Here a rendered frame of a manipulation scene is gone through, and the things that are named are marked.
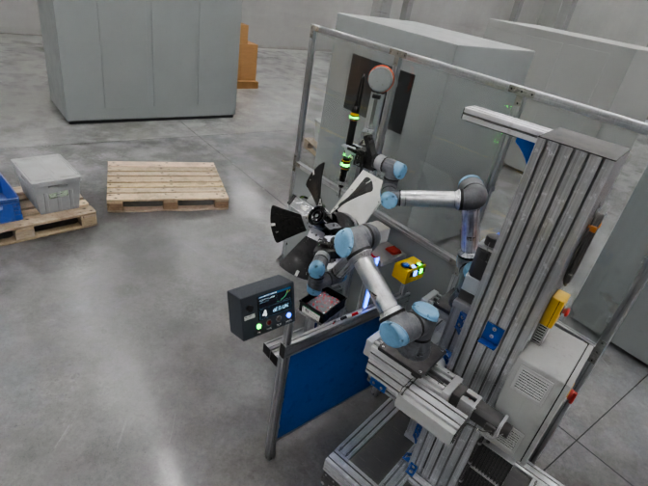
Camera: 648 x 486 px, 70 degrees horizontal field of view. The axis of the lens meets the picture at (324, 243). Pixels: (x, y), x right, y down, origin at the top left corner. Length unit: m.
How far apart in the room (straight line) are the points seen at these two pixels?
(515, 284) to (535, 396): 0.44
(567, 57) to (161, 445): 7.30
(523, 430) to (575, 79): 6.54
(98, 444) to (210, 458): 0.61
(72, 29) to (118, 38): 0.56
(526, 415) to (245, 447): 1.57
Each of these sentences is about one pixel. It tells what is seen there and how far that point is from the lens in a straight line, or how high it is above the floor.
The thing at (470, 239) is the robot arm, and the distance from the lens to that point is 2.42.
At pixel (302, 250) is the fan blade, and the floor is 1.05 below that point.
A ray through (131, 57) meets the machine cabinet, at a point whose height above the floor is 0.93.
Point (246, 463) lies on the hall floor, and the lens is 2.88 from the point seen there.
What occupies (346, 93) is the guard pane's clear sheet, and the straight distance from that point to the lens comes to 3.45.
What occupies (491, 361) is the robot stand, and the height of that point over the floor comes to 1.11.
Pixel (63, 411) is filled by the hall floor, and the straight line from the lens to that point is 3.21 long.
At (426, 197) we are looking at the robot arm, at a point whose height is 1.59.
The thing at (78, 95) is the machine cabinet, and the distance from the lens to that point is 7.53.
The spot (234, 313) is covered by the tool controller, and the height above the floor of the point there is 1.16.
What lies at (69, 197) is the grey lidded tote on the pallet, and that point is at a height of 0.27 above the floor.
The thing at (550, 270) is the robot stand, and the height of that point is 1.59.
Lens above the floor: 2.39
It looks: 30 degrees down
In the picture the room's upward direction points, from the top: 10 degrees clockwise
